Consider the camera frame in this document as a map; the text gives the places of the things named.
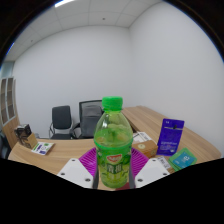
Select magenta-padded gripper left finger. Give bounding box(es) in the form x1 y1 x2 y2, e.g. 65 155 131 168
56 147 100 190

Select grey mesh office chair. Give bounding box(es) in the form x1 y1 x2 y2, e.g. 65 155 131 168
72 99 104 140

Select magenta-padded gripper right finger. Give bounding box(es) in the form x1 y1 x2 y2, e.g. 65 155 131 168
128 147 171 190

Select green drink bottle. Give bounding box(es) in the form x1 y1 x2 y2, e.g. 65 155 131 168
93 95 134 191

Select long ceiling light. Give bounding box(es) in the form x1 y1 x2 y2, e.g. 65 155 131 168
54 0 76 9

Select white paper with round print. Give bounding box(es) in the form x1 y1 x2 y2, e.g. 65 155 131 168
132 131 153 145

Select white leaflet with green print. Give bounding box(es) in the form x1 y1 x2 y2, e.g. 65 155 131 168
31 141 56 157

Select orange cardboard box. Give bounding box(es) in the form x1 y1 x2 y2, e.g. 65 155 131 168
131 139 159 160

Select purple card package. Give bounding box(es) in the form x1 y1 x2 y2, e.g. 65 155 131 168
156 117 186 157

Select white printed paper slip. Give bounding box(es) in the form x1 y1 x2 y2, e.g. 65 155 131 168
155 155 173 171

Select teal packet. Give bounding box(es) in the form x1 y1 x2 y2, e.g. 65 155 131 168
168 147 199 172

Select wooden shelf unit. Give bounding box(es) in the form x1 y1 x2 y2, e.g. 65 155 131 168
0 76 21 150

